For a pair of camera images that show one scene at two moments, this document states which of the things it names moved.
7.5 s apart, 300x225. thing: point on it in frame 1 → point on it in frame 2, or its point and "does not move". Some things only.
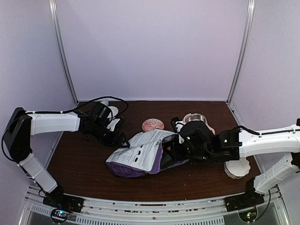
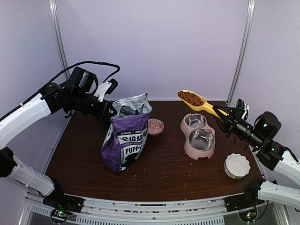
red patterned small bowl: x=151 y=123 does not move
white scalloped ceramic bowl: x=237 y=169 does not move
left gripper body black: x=105 y=138 → x=106 y=105
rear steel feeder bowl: x=195 y=116 does not move
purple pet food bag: x=142 y=156 → x=126 y=137
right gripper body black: x=178 y=156 → x=231 y=125
